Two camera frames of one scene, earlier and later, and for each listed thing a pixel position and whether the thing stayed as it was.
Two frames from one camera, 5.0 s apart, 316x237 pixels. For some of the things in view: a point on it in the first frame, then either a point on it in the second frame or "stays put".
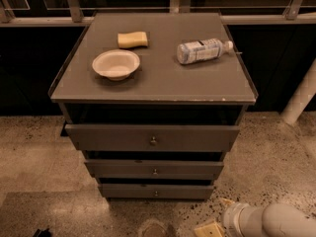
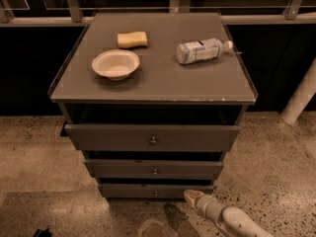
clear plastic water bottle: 204,49 stays put
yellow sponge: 131,39 stays put
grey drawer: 157,191 stays put
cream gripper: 231,218 → 204,201
